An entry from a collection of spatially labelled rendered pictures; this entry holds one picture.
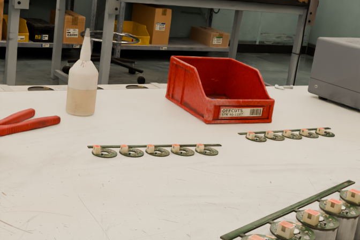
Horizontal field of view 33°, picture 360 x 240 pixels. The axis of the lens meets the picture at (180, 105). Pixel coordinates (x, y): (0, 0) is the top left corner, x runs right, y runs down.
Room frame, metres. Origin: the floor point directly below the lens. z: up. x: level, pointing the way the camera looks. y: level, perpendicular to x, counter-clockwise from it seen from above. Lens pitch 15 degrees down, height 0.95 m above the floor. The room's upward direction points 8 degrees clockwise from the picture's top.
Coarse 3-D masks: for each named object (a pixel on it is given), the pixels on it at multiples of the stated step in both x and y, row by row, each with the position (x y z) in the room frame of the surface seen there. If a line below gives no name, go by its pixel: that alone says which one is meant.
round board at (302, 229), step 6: (276, 222) 0.32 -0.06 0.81; (294, 222) 0.32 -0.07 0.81; (270, 228) 0.31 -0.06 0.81; (276, 228) 0.31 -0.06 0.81; (300, 228) 0.31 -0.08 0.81; (306, 228) 0.32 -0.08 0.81; (276, 234) 0.30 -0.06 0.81; (300, 234) 0.31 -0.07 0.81; (306, 234) 0.31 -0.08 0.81; (312, 234) 0.31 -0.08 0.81
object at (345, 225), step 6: (318, 210) 0.35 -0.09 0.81; (342, 210) 0.35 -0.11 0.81; (342, 222) 0.34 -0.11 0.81; (348, 222) 0.34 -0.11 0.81; (354, 222) 0.34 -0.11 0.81; (342, 228) 0.34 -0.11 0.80; (348, 228) 0.34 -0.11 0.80; (354, 228) 0.34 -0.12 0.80; (336, 234) 0.34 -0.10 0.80; (342, 234) 0.34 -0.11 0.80; (348, 234) 0.34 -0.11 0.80; (354, 234) 0.35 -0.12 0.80
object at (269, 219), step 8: (344, 184) 0.40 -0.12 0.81; (352, 184) 0.40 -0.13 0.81; (320, 192) 0.37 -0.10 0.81; (328, 192) 0.38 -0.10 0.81; (304, 200) 0.36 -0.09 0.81; (312, 200) 0.36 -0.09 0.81; (320, 200) 0.36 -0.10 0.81; (288, 208) 0.34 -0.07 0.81; (296, 208) 0.34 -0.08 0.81; (272, 216) 0.32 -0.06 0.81; (280, 216) 0.33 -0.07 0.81; (248, 224) 0.31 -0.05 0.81; (256, 224) 0.31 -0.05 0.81; (264, 224) 0.31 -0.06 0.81; (232, 232) 0.30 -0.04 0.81; (240, 232) 0.30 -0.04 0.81
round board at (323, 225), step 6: (300, 216) 0.33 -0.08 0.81; (324, 216) 0.33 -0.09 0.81; (330, 216) 0.34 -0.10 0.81; (300, 222) 0.32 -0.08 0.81; (324, 222) 0.32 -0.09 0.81; (330, 222) 0.33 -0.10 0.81; (336, 222) 0.33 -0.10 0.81; (318, 228) 0.32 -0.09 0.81; (324, 228) 0.32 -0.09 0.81; (330, 228) 0.32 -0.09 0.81; (336, 228) 0.32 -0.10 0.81
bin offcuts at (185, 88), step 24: (192, 72) 0.76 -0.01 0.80; (216, 72) 0.85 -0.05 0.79; (240, 72) 0.83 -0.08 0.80; (168, 96) 0.80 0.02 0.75; (192, 96) 0.75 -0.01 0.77; (216, 96) 0.85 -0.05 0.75; (240, 96) 0.83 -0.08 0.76; (264, 96) 0.78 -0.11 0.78; (216, 120) 0.72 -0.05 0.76; (240, 120) 0.73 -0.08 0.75; (264, 120) 0.75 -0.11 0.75
